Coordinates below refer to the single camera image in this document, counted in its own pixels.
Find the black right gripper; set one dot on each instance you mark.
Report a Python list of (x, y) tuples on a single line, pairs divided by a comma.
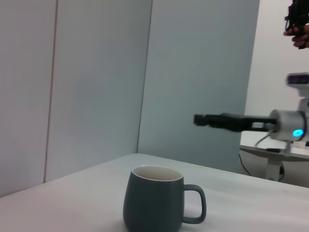
[(248, 123)]

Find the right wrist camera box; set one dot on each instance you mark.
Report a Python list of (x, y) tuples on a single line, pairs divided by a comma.
[(299, 79)]

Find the grey ceramic cup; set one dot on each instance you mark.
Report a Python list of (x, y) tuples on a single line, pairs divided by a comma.
[(149, 205)]

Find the black handheld controller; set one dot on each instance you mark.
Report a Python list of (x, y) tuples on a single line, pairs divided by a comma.
[(298, 14)]

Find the white background desk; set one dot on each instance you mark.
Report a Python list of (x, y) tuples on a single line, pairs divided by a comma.
[(274, 158)]

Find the person's hand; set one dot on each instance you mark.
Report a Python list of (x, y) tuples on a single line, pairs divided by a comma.
[(301, 37)]

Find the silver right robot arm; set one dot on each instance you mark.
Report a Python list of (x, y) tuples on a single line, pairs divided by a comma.
[(288, 125)]

